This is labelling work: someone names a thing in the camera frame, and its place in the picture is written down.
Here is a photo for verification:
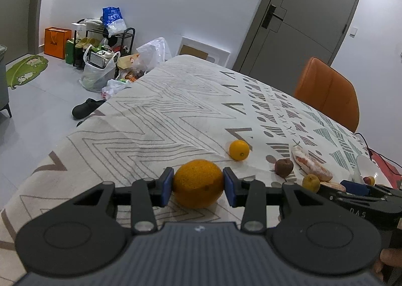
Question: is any dark brown wrinkled fruit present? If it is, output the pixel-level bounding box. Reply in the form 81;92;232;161
274;158;294;178

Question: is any small yellow orange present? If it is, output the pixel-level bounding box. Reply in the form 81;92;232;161
228;140;250;161

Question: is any peeled pomelo segment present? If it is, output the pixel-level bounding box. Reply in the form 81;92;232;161
320;181;346;192
292;145;333;182

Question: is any large orange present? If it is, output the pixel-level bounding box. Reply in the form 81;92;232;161
172;159;224;209

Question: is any small yellow-green fruit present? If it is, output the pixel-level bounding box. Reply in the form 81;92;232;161
302;174;320;193

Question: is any right hand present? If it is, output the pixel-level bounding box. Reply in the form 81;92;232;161
373;249;402;280

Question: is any small red fruit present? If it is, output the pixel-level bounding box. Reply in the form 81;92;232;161
363;176;375;186

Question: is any red orange mat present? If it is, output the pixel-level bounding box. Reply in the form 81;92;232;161
368;149;401;189

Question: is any white plate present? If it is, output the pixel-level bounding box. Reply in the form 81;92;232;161
351;155;392;187

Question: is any patterned tablecloth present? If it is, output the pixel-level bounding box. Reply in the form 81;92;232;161
1;55;367;285

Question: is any black slipper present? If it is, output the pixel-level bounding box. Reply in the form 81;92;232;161
72;98;105;120

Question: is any small white plastic bag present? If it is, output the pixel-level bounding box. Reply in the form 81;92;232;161
101;79;132;100

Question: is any orange chair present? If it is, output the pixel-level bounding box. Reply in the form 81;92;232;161
294;57;360;132

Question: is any brown paper bag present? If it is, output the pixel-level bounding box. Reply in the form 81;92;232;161
117;53;139;70

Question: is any white plastic bag with box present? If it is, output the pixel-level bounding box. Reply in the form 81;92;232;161
80;45;121;92

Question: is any clear plastic bag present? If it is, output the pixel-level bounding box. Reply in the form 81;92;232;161
137;37;172;71

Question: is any white foam packaging board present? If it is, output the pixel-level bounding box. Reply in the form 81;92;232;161
177;36;230;67

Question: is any green box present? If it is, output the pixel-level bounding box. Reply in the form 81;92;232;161
65;39;75;65

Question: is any black shoe rack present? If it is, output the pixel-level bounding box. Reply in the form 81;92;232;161
72;19;136;70

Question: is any green leaf floor mat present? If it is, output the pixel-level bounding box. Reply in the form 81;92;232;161
6;55;48;89

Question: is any blue white plastic bag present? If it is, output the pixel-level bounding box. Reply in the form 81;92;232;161
102;7;127;36

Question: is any orange paper bag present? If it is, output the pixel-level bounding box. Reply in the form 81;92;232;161
44;27;72;60

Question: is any grey door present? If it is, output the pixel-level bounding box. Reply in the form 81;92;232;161
233;0;359;94

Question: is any black cable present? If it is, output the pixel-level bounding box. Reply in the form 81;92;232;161
354;132;402;177

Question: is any white wall switch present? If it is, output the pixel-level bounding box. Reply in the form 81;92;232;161
349;27;358;38

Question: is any black door handle lock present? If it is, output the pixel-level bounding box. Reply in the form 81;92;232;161
261;5;283;29

